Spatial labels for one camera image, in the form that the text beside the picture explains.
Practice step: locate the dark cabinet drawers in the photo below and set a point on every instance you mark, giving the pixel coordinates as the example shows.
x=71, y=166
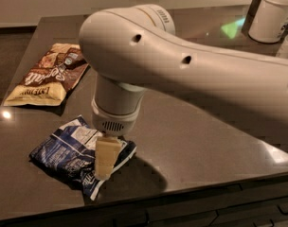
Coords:
x=256, y=203

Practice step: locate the brown chip bag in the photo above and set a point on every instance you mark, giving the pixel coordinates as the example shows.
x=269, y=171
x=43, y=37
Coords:
x=48, y=82

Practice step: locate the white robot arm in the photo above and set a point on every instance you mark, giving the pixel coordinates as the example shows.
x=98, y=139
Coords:
x=136, y=49

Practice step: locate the white cylindrical container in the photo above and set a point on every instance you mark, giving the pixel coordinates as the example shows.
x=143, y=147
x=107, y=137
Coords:
x=270, y=21

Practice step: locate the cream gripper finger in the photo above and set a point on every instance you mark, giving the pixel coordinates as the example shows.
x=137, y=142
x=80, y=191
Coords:
x=106, y=153

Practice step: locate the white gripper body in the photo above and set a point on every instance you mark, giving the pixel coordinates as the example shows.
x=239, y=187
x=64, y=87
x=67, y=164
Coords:
x=113, y=123

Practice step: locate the blue chip bag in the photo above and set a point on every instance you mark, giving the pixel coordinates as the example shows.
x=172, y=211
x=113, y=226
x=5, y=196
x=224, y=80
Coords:
x=69, y=154

